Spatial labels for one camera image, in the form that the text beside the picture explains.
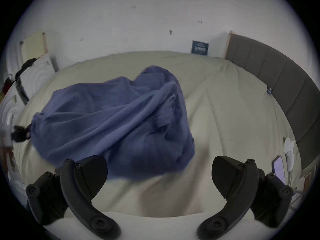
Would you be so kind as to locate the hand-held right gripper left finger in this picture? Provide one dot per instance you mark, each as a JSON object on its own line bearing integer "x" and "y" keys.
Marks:
{"x": 75, "y": 184}

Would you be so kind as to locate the black phone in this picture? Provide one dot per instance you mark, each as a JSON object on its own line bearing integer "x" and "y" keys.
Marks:
{"x": 279, "y": 169}

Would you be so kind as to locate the cream board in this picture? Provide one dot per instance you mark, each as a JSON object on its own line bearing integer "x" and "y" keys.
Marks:
{"x": 35, "y": 45}

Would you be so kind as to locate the black cloth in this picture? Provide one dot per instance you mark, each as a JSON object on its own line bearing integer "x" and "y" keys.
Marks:
{"x": 25, "y": 66}

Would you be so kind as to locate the bed with beige sheet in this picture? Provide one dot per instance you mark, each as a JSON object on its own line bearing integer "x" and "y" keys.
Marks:
{"x": 230, "y": 104}

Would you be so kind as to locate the dark blue shirt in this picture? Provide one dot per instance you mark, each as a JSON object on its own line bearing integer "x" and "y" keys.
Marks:
{"x": 120, "y": 124}

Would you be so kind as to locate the small blue clip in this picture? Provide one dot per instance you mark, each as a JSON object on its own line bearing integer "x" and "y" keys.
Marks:
{"x": 269, "y": 92}

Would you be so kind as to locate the white hand controller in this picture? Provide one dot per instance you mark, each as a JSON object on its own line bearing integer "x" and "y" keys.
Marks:
{"x": 289, "y": 154}

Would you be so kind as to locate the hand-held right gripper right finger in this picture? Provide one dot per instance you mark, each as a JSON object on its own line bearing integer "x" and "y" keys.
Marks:
{"x": 240, "y": 184}

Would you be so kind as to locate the grey padded headboard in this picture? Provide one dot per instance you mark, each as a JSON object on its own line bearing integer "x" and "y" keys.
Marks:
{"x": 282, "y": 74}

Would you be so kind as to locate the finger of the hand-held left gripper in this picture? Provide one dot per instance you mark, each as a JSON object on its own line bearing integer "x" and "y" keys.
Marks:
{"x": 21, "y": 134}

